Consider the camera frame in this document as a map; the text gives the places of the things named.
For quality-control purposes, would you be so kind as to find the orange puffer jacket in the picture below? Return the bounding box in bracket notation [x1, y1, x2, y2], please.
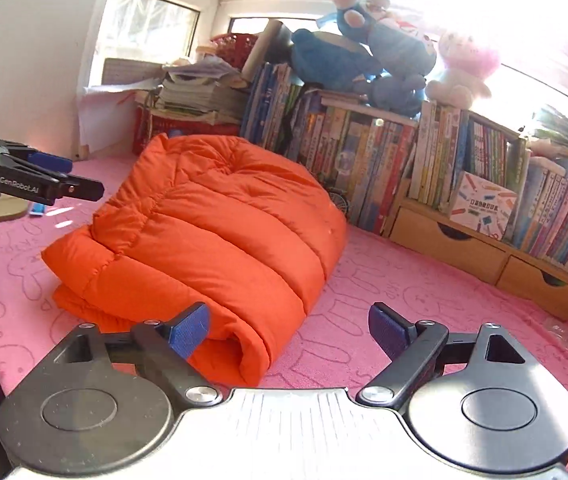
[42, 134, 347, 387]

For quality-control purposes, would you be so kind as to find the red plastic basket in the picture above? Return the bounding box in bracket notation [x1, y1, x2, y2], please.
[132, 105, 241, 155]

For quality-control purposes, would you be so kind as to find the clear plastic bag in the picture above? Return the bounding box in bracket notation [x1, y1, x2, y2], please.
[543, 318, 568, 350]

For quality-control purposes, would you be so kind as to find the pink bunny towel mat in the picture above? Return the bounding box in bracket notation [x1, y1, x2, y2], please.
[0, 154, 568, 480]

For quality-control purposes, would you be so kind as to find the stack of papers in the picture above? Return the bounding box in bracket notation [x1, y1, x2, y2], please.
[156, 55, 249, 119]

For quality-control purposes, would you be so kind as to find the wooden desk drawer shelf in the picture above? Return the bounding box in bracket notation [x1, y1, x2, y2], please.
[381, 197, 568, 321]

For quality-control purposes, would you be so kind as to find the pocket label printer box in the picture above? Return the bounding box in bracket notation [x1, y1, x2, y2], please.
[449, 171, 518, 240]

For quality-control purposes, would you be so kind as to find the miniature bicycle model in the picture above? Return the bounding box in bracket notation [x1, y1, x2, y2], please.
[327, 188, 350, 220]

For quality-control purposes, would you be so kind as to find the white pink plush toy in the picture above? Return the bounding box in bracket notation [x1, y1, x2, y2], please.
[425, 32, 500, 110]

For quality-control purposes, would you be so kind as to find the blue plush toy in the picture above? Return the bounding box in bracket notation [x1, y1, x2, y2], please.
[290, 0, 437, 117]

